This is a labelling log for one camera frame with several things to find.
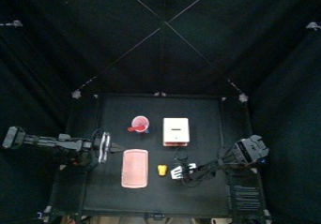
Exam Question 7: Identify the yellow toy food piece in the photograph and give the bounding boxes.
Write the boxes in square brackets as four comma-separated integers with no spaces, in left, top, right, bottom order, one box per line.
[157,164,170,177]

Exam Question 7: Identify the red toy spoon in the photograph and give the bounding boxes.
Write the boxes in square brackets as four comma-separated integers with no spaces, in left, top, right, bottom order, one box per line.
[127,125,149,133]

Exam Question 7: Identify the pink rectangular tray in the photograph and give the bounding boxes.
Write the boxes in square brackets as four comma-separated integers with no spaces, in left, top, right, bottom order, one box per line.
[121,148,151,189]

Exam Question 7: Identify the pink plastic cup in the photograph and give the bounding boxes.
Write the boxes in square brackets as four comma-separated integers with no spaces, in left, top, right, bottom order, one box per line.
[130,115,151,134]

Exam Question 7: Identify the white box with slot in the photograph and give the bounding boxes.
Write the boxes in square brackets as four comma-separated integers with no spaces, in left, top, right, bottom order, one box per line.
[162,117,191,148]

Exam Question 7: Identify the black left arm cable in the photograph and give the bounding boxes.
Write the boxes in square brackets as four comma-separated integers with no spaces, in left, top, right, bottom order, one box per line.
[90,127,106,142]

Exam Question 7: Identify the thin white diagonal cord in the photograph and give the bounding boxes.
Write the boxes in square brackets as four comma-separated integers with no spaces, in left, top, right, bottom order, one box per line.
[115,0,246,95]
[76,0,224,91]

